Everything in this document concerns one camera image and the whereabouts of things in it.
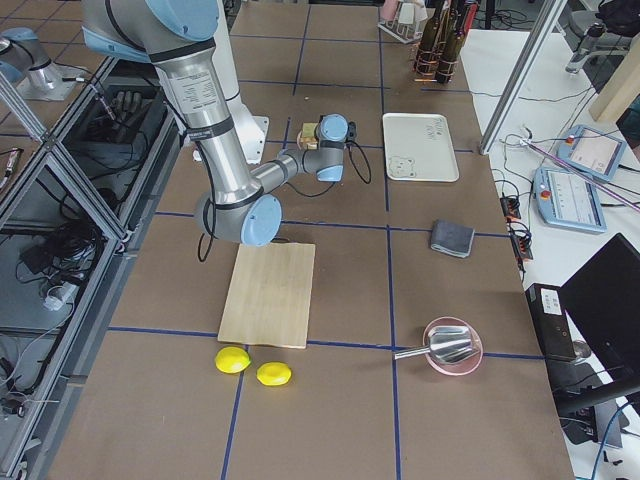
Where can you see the copper wire bottle rack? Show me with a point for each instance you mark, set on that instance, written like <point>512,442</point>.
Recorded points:
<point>433,66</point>

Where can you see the water bottle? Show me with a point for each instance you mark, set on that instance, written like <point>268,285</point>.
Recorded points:
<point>585,47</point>

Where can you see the teach pendant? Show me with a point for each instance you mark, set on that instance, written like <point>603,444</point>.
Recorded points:
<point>592,151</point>
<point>566,201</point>

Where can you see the wooden cutting board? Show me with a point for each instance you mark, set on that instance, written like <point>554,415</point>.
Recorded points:
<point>269,296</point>

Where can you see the whole yellow lemon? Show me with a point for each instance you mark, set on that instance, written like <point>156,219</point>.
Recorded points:
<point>232,360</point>

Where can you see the grey folded cloth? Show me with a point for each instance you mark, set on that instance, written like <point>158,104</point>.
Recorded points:
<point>451,238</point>

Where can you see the dark wine bottle left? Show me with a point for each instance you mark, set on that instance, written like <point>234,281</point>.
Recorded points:
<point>429,40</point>

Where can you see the bread slice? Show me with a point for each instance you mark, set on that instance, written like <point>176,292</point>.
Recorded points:
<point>309,134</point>

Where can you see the far teach pendant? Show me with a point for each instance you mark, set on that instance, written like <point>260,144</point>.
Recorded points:
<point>592,151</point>

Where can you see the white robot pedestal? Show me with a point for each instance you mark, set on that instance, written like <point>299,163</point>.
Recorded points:
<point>251,130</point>

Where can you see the pink bowl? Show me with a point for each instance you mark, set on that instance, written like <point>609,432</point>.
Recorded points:
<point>464,367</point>

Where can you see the black computer box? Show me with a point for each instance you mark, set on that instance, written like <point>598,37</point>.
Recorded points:
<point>550,322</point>

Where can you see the aluminium frame post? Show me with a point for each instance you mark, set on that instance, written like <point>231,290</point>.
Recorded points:
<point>542,28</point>

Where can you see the white bear tray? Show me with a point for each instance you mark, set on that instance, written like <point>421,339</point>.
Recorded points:
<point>418,147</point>

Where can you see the dark wine bottle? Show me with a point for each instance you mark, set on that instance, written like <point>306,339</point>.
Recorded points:
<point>429,40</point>
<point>460,23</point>

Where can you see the black monitor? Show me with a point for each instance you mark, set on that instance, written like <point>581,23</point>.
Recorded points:
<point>602,300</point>

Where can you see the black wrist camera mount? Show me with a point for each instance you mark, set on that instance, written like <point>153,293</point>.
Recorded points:
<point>351,132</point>

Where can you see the near teach pendant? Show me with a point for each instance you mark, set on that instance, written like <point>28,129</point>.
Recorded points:
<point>566,201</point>

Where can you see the metal scoop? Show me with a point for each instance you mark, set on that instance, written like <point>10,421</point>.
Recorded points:
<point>445,344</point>

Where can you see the dark wine bottle right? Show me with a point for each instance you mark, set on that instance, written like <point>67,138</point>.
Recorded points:
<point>460,23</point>

